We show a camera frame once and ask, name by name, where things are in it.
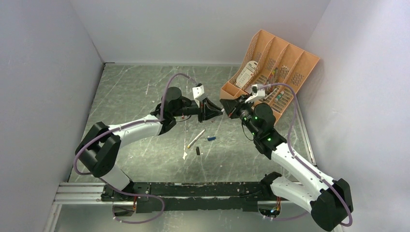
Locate orange plastic desk organizer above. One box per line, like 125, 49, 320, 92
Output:
220, 29, 320, 119

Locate aluminium rail frame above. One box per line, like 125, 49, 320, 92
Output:
53, 181, 336, 205

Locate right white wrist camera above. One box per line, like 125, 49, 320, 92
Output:
245, 84, 265, 103

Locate white product card package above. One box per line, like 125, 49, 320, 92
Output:
235, 60, 258, 88

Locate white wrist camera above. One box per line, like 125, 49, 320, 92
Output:
192, 83, 207, 105
245, 84, 265, 103

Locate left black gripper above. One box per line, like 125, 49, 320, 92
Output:
173, 98, 223, 124

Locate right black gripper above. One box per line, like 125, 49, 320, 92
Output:
220, 95, 260, 138

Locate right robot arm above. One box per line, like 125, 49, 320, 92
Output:
220, 95, 353, 232

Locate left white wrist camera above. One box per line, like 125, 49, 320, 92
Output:
192, 83, 207, 105

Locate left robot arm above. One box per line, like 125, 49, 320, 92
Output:
74, 85, 223, 201

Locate markers in organizer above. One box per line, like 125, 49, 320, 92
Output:
263, 67, 284, 103

